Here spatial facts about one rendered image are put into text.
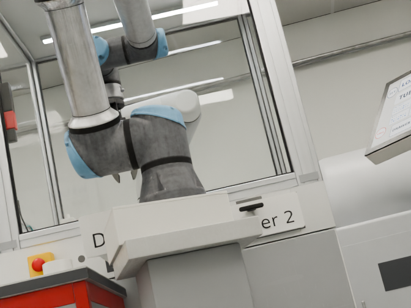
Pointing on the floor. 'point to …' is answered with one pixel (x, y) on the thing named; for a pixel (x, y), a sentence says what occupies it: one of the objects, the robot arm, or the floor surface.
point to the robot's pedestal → (191, 266)
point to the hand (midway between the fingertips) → (126, 176)
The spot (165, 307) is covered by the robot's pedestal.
